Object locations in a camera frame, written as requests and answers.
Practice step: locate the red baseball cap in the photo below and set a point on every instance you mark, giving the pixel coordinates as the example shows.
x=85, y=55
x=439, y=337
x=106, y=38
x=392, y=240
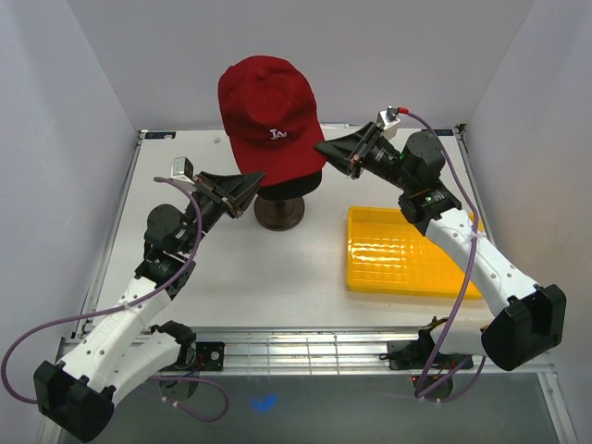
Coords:
x=269, y=113

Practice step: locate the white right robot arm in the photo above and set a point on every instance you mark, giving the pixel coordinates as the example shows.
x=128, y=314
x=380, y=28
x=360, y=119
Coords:
x=527, y=317

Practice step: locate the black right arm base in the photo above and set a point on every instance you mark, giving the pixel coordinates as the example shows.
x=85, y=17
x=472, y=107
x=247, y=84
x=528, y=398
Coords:
x=413, y=354

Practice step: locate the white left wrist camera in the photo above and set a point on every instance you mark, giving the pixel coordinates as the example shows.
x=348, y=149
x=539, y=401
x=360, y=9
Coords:
x=182, y=169

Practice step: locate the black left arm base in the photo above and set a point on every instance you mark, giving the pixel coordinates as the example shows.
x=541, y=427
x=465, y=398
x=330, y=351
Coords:
x=207, y=356

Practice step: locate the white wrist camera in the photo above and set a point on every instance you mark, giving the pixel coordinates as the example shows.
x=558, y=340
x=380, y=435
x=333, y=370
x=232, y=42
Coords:
x=388, y=121
x=182, y=169

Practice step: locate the black cap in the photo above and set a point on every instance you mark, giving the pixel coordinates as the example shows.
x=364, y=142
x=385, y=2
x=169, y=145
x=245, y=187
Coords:
x=291, y=189

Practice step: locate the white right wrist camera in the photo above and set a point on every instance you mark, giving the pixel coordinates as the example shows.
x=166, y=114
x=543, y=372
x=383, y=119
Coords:
x=388, y=121

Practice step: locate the yellow plastic tray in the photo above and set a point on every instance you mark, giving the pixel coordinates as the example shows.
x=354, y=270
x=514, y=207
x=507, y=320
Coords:
x=386, y=254

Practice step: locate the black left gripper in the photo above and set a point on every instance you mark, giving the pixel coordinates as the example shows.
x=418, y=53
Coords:
x=231, y=194

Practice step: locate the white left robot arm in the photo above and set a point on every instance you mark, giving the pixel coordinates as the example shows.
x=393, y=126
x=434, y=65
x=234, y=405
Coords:
x=81, y=390

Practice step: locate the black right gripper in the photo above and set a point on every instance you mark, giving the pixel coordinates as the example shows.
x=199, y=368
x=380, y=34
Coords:
x=349, y=154

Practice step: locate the aluminium front rail frame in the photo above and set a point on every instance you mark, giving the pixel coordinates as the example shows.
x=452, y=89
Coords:
x=280, y=302

